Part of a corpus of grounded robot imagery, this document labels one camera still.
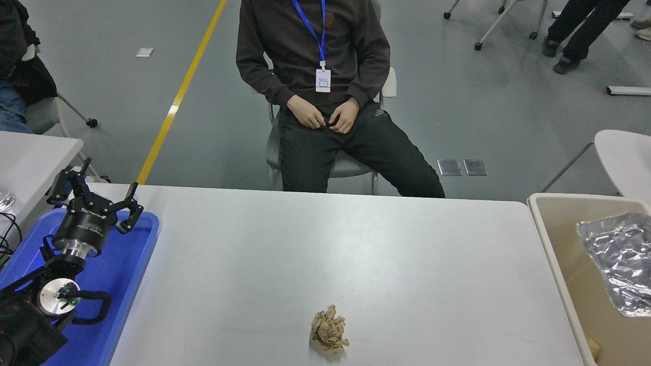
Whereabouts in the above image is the white side table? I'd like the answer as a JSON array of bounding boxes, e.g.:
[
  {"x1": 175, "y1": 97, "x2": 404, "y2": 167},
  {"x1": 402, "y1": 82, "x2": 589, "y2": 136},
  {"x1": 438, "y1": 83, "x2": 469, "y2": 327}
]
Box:
[{"x1": 0, "y1": 131, "x2": 84, "y2": 239}]

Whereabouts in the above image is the black cable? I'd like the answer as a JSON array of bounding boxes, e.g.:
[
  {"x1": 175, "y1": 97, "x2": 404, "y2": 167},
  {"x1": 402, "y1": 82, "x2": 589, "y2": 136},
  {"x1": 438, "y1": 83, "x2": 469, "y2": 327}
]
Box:
[{"x1": 0, "y1": 212, "x2": 23, "y2": 267}]

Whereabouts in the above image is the white rolling chair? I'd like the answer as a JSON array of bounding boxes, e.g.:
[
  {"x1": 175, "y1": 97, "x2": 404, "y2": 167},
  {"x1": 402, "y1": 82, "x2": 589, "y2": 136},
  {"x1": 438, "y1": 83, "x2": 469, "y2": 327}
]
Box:
[{"x1": 444, "y1": 0, "x2": 550, "y2": 51}]

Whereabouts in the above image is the person's right hand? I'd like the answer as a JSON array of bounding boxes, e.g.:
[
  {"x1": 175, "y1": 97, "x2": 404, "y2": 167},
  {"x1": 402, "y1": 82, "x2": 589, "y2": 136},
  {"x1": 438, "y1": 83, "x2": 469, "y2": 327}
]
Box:
[{"x1": 287, "y1": 95, "x2": 326, "y2": 129}]

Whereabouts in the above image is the blue plastic tray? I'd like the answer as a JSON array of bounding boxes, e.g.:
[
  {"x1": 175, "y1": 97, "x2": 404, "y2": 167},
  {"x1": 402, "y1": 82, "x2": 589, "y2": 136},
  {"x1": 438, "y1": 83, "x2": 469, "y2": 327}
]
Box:
[{"x1": 0, "y1": 207, "x2": 160, "y2": 366}]

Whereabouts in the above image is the person's left hand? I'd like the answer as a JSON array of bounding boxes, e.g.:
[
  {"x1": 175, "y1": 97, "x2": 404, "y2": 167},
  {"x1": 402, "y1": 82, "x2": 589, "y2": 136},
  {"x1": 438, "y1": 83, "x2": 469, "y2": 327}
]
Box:
[{"x1": 329, "y1": 98, "x2": 361, "y2": 134}]

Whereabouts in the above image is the white round table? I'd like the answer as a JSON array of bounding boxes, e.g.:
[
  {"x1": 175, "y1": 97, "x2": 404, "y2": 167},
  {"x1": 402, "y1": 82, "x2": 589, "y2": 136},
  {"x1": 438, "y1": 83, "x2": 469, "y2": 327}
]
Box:
[{"x1": 541, "y1": 129, "x2": 651, "y2": 205}]

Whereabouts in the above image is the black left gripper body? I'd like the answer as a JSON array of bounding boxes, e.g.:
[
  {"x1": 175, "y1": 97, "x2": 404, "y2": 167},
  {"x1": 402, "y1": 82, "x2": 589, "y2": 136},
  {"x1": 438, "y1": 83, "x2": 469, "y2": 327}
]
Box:
[{"x1": 53, "y1": 198, "x2": 119, "y2": 252}]

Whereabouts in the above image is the grey chair with white back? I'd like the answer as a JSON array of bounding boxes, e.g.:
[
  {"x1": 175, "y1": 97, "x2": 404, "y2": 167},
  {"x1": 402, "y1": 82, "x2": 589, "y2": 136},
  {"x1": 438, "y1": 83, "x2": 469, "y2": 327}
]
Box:
[{"x1": 249, "y1": 66, "x2": 397, "y2": 195}]

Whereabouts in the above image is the large pale bin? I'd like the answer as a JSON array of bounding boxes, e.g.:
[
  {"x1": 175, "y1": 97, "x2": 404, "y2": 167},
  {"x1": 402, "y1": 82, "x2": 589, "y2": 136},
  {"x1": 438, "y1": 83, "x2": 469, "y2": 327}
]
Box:
[{"x1": 526, "y1": 192, "x2": 651, "y2": 366}]

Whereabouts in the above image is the crumpled tan paper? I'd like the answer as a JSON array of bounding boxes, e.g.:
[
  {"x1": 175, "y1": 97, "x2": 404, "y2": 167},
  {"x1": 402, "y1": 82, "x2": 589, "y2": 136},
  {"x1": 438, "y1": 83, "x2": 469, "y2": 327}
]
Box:
[{"x1": 310, "y1": 304, "x2": 350, "y2": 355}]

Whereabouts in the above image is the blue lanyard with badge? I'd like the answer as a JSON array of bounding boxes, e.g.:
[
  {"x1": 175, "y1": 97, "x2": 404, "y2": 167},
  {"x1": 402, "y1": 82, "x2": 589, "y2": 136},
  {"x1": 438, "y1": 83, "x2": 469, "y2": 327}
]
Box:
[{"x1": 291, "y1": 0, "x2": 332, "y2": 93}]

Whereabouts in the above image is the silver foil tray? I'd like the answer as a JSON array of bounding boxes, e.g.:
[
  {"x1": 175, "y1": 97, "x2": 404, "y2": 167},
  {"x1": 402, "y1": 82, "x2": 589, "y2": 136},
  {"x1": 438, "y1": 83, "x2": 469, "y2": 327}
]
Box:
[{"x1": 576, "y1": 212, "x2": 651, "y2": 317}]

